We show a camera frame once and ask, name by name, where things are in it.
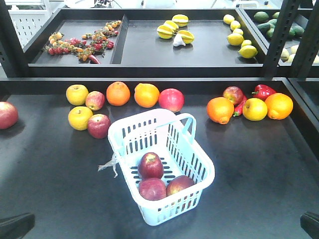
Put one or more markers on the orange left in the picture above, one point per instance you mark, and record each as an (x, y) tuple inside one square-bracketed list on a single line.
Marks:
[(118, 93)]

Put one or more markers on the black wooden produce stand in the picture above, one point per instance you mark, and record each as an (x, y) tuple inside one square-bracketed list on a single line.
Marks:
[(266, 172)]

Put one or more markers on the red bell pepper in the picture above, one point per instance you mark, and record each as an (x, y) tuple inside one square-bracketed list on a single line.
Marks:
[(262, 91)]

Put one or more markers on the small pink-red apple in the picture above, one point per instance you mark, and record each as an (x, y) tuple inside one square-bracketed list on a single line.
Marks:
[(95, 100)]

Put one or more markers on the white garlic bulb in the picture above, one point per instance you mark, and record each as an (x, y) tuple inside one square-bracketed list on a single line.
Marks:
[(178, 41)]

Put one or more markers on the cherry tomato vine pile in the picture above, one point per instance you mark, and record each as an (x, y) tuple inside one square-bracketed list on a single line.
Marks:
[(88, 46)]

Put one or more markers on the red apple far corner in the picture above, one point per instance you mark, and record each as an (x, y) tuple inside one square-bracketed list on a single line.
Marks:
[(8, 115)]

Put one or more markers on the yellow starfruit top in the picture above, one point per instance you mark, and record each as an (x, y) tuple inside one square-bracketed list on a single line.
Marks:
[(180, 19)]

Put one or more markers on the yellow starfruit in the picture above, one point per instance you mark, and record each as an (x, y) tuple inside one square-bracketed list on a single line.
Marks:
[(180, 19), (165, 32), (186, 36), (171, 24)]

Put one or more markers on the dark red apple left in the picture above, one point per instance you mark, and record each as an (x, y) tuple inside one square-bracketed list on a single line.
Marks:
[(98, 126)]

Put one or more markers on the row of lemons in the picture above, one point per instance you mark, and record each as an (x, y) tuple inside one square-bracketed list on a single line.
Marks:
[(236, 38)]

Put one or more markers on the light blue plastic basket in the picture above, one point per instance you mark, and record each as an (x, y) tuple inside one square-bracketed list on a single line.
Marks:
[(171, 137)]

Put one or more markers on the orange right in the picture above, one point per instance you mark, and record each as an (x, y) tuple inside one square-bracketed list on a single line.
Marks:
[(279, 106)]

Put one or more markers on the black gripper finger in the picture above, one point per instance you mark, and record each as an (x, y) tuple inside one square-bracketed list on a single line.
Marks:
[(16, 227), (309, 222)]

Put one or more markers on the pale yellow melons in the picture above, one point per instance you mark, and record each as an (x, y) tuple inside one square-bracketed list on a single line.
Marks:
[(288, 54)]

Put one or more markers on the yellow starfruit left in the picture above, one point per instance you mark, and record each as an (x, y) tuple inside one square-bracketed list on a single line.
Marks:
[(165, 32)]

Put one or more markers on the orange with knob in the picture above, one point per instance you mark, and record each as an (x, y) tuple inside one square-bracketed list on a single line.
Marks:
[(220, 110)]

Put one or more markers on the black upper display shelf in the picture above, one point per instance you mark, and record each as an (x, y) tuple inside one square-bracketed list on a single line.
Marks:
[(138, 51)]

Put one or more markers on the yellow starfruit middle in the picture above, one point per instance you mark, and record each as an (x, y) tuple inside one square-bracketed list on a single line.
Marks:
[(171, 24)]

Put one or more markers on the red chili pepper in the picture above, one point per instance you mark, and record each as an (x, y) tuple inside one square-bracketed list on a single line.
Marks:
[(239, 108)]

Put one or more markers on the bright red apple middle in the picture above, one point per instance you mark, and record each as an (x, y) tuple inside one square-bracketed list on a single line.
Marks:
[(171, 99)]

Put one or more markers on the yellow pear front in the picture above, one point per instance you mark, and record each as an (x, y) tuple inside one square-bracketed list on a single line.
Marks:
[(78, 117)]

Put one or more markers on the yellow pear back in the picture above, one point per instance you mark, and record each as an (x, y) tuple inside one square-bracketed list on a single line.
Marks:
[(76, 94)]

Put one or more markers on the yellow starfruit right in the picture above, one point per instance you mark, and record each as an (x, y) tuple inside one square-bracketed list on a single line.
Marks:
[(186, 36)]

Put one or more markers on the red apple behind pear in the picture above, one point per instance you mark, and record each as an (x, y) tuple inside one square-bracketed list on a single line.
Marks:
[(234, 94)]

